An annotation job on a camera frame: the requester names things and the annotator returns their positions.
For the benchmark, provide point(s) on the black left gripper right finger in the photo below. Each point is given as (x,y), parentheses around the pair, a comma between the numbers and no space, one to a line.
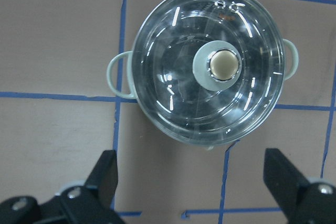
(301,199)

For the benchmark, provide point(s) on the glass pot lid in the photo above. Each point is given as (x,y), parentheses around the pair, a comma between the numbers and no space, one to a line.
(208,65)

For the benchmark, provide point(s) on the pale green electric pot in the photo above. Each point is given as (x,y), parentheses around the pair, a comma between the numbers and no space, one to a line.
(210,66)

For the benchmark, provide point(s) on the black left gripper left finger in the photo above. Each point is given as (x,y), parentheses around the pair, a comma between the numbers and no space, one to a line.
(87,203)

